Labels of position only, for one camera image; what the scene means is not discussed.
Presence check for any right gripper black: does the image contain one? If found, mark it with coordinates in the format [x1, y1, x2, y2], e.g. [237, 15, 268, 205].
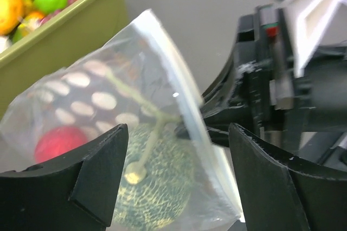
[175, 5, 346, 147]

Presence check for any fake red fruit in bag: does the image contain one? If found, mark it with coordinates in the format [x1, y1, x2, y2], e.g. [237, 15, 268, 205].
[34, 126, 88, 163]

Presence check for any polka dot zip top bag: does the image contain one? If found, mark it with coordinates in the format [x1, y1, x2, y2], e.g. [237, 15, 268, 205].
[1, 9, 243, 230]

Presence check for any fake orange mango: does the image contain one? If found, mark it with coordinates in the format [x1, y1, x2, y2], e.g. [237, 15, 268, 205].
[1, 0, 24, 35]

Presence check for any green plastic bin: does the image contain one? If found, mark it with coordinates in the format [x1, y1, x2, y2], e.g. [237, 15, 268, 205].
[1, 0, 129, 113]

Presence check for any fake green melon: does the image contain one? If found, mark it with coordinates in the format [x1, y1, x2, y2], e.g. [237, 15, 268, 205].
[112, 129, 195, 230]

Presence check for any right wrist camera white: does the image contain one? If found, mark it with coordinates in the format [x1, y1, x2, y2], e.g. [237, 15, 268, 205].
[282, 0, 340, 78]

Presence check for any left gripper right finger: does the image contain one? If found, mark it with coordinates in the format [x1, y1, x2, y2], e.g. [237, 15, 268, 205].
[229, 124, 346, 230]

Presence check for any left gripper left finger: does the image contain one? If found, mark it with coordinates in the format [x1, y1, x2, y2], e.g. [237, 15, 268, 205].
[1, 124, 128, 230]

